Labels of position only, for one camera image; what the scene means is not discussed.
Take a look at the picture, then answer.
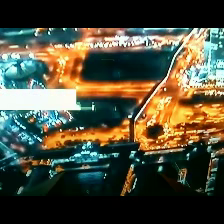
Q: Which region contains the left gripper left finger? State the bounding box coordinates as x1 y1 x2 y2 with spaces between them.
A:
19 170 68 197

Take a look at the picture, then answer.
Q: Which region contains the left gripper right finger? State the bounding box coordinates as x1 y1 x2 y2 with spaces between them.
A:
159 172 201 197

